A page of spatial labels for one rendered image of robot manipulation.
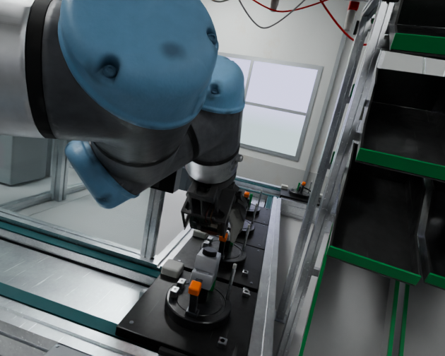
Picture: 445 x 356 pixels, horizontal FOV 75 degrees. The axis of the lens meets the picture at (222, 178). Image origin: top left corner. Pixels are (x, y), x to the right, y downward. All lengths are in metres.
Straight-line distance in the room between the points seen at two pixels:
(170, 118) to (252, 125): 3.61
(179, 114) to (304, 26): 3.73
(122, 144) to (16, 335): 0.52
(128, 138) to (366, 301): 0.56
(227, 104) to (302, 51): 3.50
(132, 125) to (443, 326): 0.65
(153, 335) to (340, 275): 0.37
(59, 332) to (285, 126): 3.33
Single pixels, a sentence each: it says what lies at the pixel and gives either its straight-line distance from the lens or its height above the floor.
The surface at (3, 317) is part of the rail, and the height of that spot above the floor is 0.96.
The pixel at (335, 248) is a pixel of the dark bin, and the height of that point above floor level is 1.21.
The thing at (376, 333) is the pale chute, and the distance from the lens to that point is 0.64.
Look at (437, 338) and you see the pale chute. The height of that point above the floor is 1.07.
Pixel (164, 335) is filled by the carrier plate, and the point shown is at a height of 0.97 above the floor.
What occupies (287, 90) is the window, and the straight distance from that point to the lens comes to 3.71.
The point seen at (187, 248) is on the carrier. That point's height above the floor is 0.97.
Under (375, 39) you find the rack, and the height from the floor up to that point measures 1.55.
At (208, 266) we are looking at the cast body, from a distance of 0.61.
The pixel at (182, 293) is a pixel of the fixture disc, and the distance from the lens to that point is 0.68.
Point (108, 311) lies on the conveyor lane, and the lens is 0.74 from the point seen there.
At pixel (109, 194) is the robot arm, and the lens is 0.28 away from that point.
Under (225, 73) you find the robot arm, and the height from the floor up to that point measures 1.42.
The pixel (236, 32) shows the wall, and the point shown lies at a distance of 4.07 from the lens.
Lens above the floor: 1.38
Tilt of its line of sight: 13 degrees down
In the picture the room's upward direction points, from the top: 12 degrees clockwise
